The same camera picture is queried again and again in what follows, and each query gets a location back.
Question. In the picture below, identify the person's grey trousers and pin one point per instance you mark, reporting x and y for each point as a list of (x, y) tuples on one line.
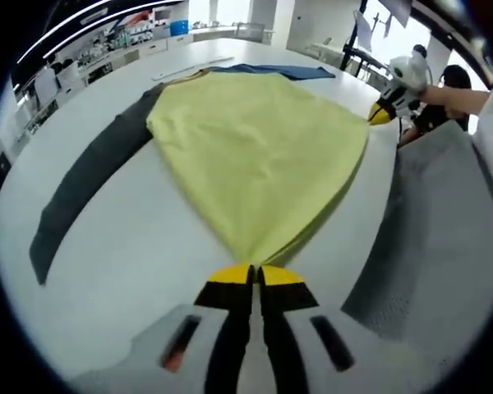
[(427, 230)]

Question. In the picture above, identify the black stand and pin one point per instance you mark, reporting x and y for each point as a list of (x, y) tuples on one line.
[(353, 45)]

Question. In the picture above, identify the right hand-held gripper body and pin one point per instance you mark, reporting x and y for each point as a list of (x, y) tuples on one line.
[(408, 74)]

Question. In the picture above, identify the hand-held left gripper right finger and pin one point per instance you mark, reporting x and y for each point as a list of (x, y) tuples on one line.
[(283, 295)]

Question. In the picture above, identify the black box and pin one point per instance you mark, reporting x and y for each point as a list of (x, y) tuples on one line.
[(0, 172)]

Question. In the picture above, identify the blue bin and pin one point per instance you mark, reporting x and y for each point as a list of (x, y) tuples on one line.
[(179, 28)]

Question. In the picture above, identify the yellow blue grey garment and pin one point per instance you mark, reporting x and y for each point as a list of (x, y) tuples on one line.
[(250, 152)]

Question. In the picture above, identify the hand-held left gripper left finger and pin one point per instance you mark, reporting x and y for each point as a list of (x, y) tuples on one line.
[(226, 295)]

